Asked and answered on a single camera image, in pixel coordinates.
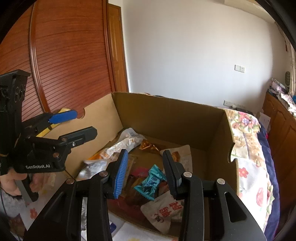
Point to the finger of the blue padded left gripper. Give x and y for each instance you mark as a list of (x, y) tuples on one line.
[(63, 117)]

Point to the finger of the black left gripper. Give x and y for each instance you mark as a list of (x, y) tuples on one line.
[(78, 137)]

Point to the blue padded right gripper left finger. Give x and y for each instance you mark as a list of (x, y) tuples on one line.
[(118, 173)]

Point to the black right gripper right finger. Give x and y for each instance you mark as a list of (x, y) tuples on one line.
[(173, 173)]

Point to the brown cracker packet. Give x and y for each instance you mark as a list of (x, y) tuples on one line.
[(131, 160)]

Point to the pink squid snack packet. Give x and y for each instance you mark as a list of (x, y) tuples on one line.
[(131, 196)]

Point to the white orange snack pouch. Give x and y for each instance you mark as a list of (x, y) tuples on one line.
[(129, 139)]

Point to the teal candy wrapper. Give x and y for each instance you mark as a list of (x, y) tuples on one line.
[(149, 186)]

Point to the silver blue foil pouch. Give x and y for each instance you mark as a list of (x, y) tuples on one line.
[(91, 168)]

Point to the white red snack pouch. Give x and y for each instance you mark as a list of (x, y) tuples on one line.
[(162, 211)]

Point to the small silver foil packet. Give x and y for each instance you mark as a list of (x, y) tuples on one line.
[(182, 155)]

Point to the yellow Pikachu plush toy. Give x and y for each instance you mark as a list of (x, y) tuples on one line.
[(52, 126)]

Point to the orange candy wrapper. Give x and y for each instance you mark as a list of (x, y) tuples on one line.
[(150, 147)]

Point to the brown cardboard box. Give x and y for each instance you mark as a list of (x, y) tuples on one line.
[(167, 122)]

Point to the floral white bed sheet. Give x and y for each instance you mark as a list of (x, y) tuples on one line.
[(61, 217)]

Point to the wooden louvered wardrobe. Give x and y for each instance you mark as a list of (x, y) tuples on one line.
[(73, 51)]

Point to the floral quilt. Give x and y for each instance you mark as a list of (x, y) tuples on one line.
[(255, 188)]

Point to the dark blue blanket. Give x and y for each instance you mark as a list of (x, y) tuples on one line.
[(274, 218)]

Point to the white paper card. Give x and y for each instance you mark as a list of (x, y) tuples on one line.
[(264, 120)]

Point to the wooden sideboard cabinet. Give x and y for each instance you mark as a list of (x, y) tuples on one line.
[(281, 139)]

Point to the clutter on cabinet top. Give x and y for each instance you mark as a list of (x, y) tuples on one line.
[(280, 91)]

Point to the white wall switch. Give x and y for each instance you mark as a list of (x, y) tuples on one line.
[(239, 68)]

